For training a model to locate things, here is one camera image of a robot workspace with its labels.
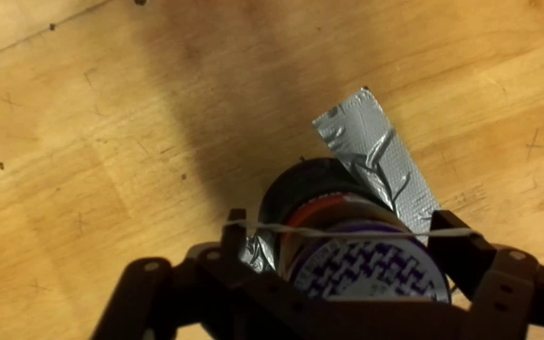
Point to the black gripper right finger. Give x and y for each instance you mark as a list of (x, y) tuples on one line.
[(506, 284)]

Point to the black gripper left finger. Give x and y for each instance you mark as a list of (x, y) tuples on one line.
[(160, 296)]

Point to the upside-down purple black cup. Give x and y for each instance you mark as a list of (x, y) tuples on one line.
[(360, 266)]

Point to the thin beige rubber band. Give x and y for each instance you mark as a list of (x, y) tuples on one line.
[(349, 233)]

